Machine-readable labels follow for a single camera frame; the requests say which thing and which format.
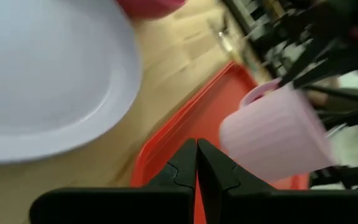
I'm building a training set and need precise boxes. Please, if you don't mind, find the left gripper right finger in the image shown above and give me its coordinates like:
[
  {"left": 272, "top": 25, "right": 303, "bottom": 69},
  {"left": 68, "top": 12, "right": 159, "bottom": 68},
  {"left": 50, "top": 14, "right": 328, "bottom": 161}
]
[{"left": 197, "top": 138, "right": 358, "bottom": 224}]

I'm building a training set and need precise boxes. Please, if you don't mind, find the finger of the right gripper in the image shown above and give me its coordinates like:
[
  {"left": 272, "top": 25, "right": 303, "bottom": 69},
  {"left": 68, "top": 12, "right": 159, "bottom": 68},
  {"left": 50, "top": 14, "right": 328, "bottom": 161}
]
[
  {"left": 293, "top": 58, "right": 358, "bottom": 90},
  {"left": 280, "top": 35, "right": 332, "bottom": 88}
]

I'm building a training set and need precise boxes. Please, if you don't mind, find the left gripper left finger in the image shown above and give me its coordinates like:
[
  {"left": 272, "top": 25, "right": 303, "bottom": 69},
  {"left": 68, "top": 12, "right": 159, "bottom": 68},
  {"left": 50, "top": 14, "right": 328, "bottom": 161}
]
[{"left": 29, "top": 138, "right": 198, "bottom": 224}]

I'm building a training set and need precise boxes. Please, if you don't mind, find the pink mug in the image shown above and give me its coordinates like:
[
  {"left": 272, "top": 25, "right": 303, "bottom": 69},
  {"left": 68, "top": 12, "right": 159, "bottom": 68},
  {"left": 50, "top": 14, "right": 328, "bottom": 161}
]
[{"left": 218, "top": 77, "right": 337, "bottom": 184}]

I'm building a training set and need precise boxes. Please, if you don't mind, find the knife with yellow handle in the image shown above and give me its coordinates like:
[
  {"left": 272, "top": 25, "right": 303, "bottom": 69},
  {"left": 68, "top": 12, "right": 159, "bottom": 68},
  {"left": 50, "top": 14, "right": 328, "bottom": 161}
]
[{"left": 211, "top": 18, "right": 262, "bottom": 77}]

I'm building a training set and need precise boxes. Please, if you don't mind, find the lavender plate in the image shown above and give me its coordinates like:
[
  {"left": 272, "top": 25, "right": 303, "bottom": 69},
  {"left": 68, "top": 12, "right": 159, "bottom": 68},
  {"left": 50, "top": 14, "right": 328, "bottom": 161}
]
[{"left": 0, "top": 0, "right": 143, "bottom": 165}]

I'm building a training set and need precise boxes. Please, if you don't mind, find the magenta bowl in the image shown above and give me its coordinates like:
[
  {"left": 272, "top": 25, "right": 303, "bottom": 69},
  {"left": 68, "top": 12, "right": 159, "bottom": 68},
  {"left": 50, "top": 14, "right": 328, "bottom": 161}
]
[{"left": 116, "top": 0, "right": 186, "bottom": 21}]

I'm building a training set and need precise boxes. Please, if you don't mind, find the red plastic tray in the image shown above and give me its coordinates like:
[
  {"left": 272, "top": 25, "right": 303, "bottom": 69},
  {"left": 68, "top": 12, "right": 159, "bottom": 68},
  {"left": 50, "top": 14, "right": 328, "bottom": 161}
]
[{"left": 130, "top": 61, "right": 311, "bottom": 224}]

